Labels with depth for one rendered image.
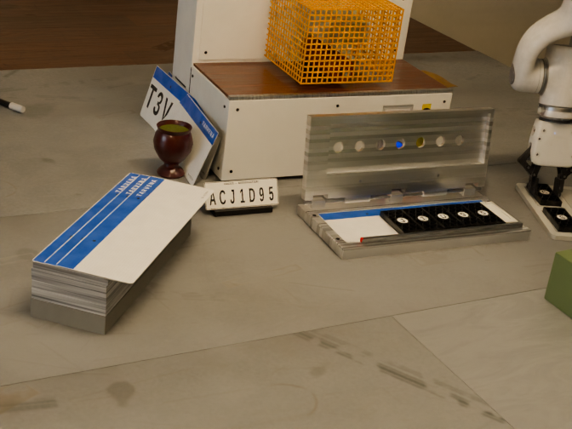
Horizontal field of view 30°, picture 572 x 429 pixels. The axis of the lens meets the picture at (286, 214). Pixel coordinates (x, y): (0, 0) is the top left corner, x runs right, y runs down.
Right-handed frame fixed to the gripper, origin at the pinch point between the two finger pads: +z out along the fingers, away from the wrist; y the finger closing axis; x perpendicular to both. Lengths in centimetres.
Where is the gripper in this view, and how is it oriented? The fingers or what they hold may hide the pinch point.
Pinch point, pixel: (546, 186)
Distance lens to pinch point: 246.9
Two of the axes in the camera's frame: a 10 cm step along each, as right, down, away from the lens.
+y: 9.9, 0.6, 1.6
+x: -1.4, -2.4, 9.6
